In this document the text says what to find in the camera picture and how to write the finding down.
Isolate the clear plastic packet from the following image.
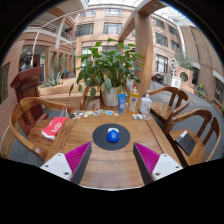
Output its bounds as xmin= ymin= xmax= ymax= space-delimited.
xmin=131 ymin=113 xmax=148 ymax=121

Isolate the yellow flowering potted plant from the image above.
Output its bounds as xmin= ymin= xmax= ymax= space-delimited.
xmin=196 ymin=83 xmax=206 ymax=98

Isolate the yellow liquid soap bottle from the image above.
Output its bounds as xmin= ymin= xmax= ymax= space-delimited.
xmin=128 ymin=86 xmax=140 ymax=115

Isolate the red paper bag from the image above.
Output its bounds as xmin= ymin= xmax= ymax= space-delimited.
xmin=40 ymin=105 xmax=69 ymax=141

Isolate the blue squeeze tube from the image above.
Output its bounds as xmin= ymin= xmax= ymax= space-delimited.
xmin=117 ymin=92 xmax=127 ymax=115

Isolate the black round mouse pad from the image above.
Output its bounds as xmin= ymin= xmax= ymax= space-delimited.
xmin=92 ymin=123 xmax=131 ymax=152

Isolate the black flat box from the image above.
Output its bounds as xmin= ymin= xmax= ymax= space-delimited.
xmin=175 ymin=130 xmax=197 ymax=157

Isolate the wooden planter with agave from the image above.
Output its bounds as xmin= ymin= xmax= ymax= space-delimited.
xmin=39 ymin=71 xmax=79 ymax=98

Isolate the wooden armchair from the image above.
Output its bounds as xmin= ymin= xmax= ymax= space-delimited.
xmin=146 ymin=85 xmax=192 ymax=133
xmin=79 ymin=85 xmax=103 ymax=111
xmin=0 ymin=96 xmax=75 ymax=161
xmin=165 ymin=108 xmax=222 ymax=168

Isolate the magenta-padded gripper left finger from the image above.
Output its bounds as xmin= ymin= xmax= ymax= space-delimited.
xmin=39 ymin=142 xmax=93 ymax=186

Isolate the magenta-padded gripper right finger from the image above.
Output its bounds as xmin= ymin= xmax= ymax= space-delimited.
xmin=133 ymin=142 xmax=184 ymax=186

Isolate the dark red wooden lectern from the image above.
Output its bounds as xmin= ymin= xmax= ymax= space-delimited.
xmin=9 ymin=65 xmax=49 ymax=126

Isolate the blue and white computer mouse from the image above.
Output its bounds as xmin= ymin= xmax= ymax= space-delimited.
xmin=106 ymin=127 xmax=121 ymax=144

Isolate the dark parked car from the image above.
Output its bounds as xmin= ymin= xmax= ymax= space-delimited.
xmin=151 ymin=73 xmax=165 ymax=84

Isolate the large green potted plant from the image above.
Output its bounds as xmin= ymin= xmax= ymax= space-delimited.
xmin=68 ymin=37 xmax=146 ymax=108

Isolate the white pump bottle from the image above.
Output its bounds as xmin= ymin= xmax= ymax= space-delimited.
xmin=138 ymin=89 xmax=153 ymax=116

